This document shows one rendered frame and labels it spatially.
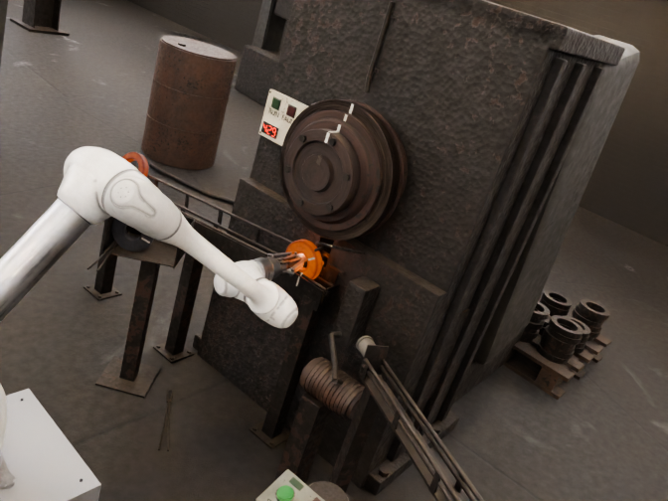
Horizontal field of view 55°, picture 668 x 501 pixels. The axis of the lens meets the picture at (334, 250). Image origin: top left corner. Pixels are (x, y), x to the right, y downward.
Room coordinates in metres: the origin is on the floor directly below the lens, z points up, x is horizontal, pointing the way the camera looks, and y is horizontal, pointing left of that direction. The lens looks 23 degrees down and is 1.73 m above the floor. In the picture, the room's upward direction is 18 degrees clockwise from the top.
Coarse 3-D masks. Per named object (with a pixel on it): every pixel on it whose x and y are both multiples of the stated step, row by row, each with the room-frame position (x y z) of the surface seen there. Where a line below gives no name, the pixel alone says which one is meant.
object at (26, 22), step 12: (24, 0) 7.65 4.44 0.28; (36, 0) 7.53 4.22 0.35; (48, 0) 7.78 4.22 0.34; (60, 0) 7.78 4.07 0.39; (24, 12) 7.64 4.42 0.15; (36, 12) 7.67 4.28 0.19; (48, 12) 7.79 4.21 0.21; (24, 24) 7.55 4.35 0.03; (36, 24) 7.68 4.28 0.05; (48, 24) 7.81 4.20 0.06
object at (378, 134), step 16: (304, 112) 2.15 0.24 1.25; (352, 112) 2.06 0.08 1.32; (368, 112) 2.03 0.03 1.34; (368, 128) 2.02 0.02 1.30; (384, 128) 2.04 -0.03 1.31; (384, 144) 1.98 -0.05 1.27; (384, 160) 1.97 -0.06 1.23; (384, 176) 1.96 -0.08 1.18; (384, 192) 1.95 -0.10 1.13; (384, 208) 1.94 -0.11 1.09; (304, 224) 2.08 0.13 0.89; (368, 224) 1.96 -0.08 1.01; (336, 240) 2.01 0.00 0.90
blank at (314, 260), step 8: (304, 240) 2.11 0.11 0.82; (288, 248) 2.12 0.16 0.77; (296, 248) 2.10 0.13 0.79; (304, 248) 2.08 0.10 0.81; (312, 248) 2.07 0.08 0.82; (312, 256) 2.06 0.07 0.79; (320, 256) 2.07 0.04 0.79; (312, 264) 2.06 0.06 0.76; (320, 264) 2.06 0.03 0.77; (304, 272) 2.07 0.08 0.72; (312, 272) 2.05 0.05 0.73
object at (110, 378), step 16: (192, 224) 2.18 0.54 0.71; (112, 240) 2.08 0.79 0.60; (128, 256) 2.00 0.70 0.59; (144, 256) 2.03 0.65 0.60; (160, 256) 2.06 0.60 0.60; (176, 256) 2.01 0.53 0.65; (144, 272) 2.07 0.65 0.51; (144, 288) 2.07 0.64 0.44; (144, 304) 2.07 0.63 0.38; (144, 320) 2.07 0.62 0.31; (128, 336) 2.07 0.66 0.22; (144, 336) 2.11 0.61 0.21; (128, 352) 2.07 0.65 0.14; (112, 368) 2.11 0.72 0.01; (128, 368) 2.07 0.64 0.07; (144, 368) 2.18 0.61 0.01; (96, 384) 2.00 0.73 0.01; (112, 384) 2.02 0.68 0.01; (128, 384) 2.05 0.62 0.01; (144, 384) 2.08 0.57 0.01
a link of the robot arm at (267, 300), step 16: (160, 240) 1.45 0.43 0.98; (176, 240) 1.48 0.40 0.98; (192, 240) 1.54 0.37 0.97; (208, 256) 1.57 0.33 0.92; (224, 256) 1.61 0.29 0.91; (224, 272) 1.59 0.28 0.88; (240, 272) 1.61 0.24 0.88; (240, 288) 1.61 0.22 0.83; (256, 288) 1.63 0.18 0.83; (272, 288) 1.70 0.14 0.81; (256, 304) 1.66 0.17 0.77; (272, 304) 1.67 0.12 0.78; (288, 304) 1.70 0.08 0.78; (272, 320) 1.67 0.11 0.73; (288, 320) 1.68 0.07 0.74
